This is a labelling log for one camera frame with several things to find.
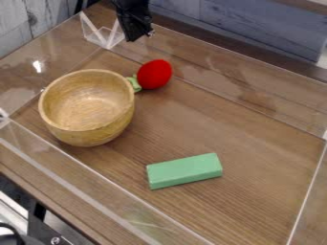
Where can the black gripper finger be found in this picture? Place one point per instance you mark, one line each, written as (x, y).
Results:
(143, 21)
(129, 26)

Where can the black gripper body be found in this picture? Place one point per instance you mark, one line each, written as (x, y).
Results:
(129, 5)

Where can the red plush strawberry toy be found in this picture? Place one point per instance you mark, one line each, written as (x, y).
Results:
(153, 75)

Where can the wooden bowl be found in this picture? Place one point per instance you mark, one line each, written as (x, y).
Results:
(87, 107)

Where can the green rectangular block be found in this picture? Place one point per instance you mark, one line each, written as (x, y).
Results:
(183, 171)

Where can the clear acrylic tray enclosure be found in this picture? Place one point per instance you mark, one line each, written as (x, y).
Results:
(258, 115)

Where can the black metal table frame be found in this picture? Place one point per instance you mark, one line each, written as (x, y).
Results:
(50, 229)

